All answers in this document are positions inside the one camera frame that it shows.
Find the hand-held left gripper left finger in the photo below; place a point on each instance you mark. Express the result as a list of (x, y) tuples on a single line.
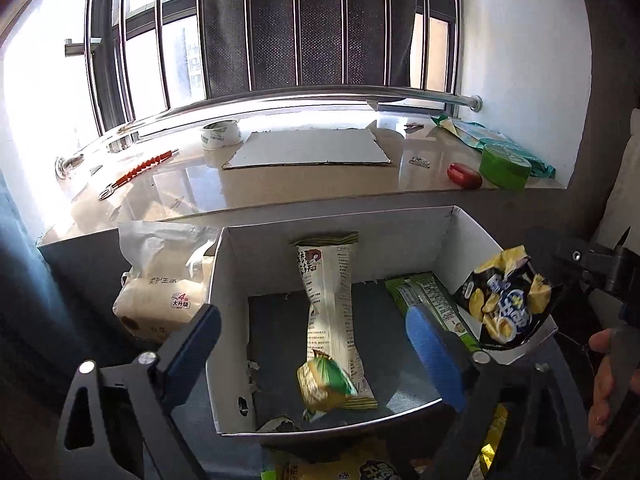
[(192, 342)]

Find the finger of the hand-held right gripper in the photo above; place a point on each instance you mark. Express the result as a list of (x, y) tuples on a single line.
[(567, 255)]

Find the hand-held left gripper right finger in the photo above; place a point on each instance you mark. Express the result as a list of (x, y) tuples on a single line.
[(435, 350)]

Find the white cardboard box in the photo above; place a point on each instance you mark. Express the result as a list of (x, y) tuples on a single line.
[(231, 340)]

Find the black yellow chips packet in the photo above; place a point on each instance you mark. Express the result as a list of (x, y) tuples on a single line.
[(505, 305)]

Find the narrow yellow snack packet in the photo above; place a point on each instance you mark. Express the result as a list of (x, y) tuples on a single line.
[(492, 440)]

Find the small green gold snack packet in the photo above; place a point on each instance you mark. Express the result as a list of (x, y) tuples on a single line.
[(325, 381)]

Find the long white snack packet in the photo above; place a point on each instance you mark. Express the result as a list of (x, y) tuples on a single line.
[(325, 290)]

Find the large yellow snack packet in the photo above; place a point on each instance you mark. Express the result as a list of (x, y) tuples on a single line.
[(320, 466)]

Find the person's right hand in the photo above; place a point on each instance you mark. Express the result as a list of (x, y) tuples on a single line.
[(602, 385)]

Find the white tissue pack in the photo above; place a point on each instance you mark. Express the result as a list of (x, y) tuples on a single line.
[(160, 280)]

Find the white board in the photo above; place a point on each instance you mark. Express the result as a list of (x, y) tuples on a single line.
[(617, 195)]

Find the green round container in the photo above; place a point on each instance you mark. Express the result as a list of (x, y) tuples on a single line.
[(502, 165)]

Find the small red object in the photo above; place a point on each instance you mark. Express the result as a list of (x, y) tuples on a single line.
[(464, 175)]

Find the green wipes packet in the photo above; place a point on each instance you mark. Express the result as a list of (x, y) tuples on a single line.
[(480, 132)]

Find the red beaded tool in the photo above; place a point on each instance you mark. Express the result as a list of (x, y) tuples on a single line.
[(145, 165)]

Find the blue curtain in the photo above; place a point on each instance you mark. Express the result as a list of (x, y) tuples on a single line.
[(22, 260)]

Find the white tape roll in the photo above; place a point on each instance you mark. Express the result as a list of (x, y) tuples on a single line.
[(219, 134)]

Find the flat cardboard sheet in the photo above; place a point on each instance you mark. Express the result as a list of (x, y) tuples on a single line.
[(310, 149)]

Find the window security grille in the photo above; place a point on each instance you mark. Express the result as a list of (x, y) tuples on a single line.
[(162, 35)]

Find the dark mesh cloth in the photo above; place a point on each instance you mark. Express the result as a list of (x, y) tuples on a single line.
[(320, 25)]

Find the steel window rail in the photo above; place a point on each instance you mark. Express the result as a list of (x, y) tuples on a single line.
[(280, 97)]

